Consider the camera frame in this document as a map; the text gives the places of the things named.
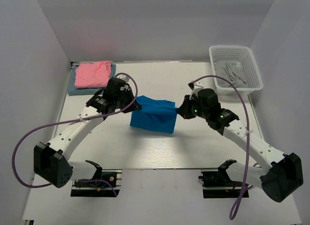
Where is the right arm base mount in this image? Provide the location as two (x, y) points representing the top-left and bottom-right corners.
(198, 160), (242, 199)

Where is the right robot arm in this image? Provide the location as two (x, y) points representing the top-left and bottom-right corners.
(177, 89), (303, 203)

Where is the grey t shirt in basket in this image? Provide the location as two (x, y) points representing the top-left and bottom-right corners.
(214, 61), (248, 88)

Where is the grey-blue folded t shirt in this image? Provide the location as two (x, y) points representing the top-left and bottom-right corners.
(67, 63), (117, 96)

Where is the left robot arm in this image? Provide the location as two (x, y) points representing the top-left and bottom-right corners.
(34, 73), (141, 188)

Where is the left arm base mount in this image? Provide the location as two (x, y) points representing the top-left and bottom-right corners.
(70, 160), (122, 197)

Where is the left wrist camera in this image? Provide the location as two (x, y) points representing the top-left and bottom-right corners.
(116, 74), (130, 83)

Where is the white plastic basket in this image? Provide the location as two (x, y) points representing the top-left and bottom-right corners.
(209, 45), (263, 95)

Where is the blue t shirt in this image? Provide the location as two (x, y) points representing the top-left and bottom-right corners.
(130, 96), (177, 134)

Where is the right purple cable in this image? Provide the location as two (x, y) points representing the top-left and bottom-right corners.
(191, 75), (254, 221)

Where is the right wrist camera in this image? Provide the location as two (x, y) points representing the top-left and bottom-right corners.
(188, 81), (204, 93)

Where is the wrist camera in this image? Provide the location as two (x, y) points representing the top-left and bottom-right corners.
(188, 81), (204, 93)
(116, 74), (130, 83)

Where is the pink folded t shirt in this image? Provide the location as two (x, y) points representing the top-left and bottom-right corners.
(75, 61), (112, 88)

